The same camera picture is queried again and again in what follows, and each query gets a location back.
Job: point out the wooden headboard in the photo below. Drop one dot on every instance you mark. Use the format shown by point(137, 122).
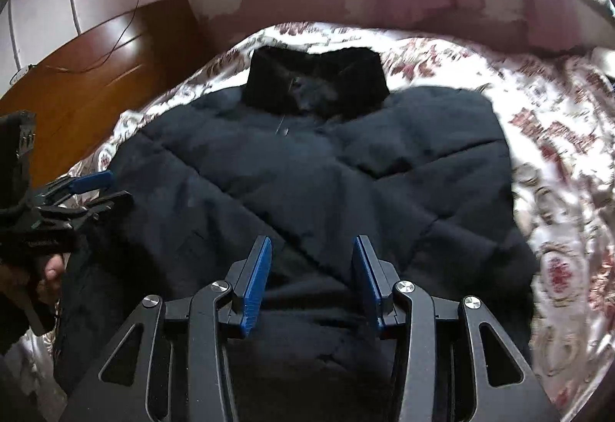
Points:
point(77, 100)

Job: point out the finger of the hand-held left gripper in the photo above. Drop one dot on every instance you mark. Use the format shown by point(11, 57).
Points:
point(91, 182)
point(96, 205)

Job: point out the black padded jacket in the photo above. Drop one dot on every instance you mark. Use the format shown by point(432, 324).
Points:
point(312, 176)

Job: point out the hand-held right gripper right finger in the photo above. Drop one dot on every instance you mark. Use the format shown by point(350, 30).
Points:
point(367, 280)

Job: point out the floral bedspread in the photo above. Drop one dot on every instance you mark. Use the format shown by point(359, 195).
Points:
point(552, 152)

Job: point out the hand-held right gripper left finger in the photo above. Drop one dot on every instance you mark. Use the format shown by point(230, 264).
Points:
point(254, 280)

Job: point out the person's left hand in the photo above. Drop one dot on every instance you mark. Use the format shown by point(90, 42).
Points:
point(52, 273)

